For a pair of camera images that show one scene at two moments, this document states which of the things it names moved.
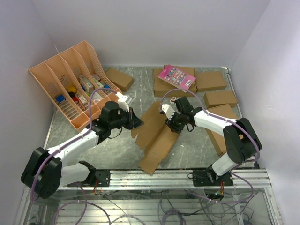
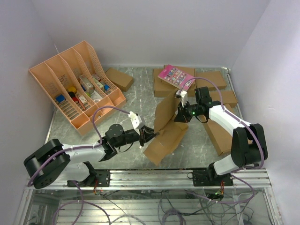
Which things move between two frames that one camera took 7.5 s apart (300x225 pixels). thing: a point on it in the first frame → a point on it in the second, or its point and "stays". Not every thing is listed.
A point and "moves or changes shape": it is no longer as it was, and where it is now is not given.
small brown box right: x=213 y=99 stays
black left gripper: x=133 y=121 → x=146 y=133
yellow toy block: x=72 y=89 stays
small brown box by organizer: x=120 y=79 stays
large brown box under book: x=161 y=88 stays
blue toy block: x=60 y=98 stays
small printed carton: x=88 y=86 stays
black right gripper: x=174 y=128 → x=182 y=116
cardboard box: x=155 y=137 moves or changes shape
